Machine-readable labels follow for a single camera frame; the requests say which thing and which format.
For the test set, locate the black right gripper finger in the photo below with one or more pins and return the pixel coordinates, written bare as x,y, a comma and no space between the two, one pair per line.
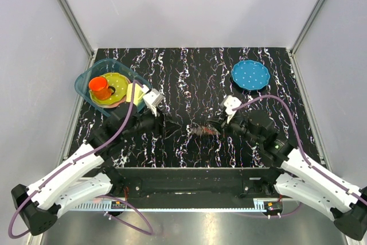
219,132
218,120

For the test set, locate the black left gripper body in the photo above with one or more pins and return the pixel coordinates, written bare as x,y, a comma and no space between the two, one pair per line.
148,122

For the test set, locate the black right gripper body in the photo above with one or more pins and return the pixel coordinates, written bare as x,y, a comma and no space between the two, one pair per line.
238,127

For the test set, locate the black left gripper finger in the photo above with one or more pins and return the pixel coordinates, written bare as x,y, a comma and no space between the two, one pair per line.
170,128
168,121

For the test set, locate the red key tag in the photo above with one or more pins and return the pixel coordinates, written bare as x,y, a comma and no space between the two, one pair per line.
210,130

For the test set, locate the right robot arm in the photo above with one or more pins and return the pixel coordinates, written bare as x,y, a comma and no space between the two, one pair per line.
298,176

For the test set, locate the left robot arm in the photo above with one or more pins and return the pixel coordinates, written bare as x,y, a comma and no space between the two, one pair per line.
83,175

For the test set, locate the cream white mug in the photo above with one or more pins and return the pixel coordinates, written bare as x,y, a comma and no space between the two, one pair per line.
138,94

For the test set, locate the pink plate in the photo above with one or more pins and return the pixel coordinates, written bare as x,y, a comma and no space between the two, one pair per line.
120,84

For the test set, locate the yellow dotted plate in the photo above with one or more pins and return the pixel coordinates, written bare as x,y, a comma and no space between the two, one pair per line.
104,75

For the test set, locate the blue dotted plate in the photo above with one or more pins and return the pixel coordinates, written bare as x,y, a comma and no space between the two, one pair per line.
250,75

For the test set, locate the orange mug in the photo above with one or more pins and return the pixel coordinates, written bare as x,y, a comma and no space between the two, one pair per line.
99,88

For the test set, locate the teal transparent plastic bin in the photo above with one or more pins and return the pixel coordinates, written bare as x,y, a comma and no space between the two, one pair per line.
99,68

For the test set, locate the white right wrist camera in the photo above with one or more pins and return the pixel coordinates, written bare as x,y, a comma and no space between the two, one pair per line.
229,104

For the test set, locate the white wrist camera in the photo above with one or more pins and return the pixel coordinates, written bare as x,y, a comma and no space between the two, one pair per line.
229,104
152,100

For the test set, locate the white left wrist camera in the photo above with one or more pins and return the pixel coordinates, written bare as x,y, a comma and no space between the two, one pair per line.
152,100

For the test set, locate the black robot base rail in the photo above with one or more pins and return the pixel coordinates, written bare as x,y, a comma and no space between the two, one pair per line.
193,188

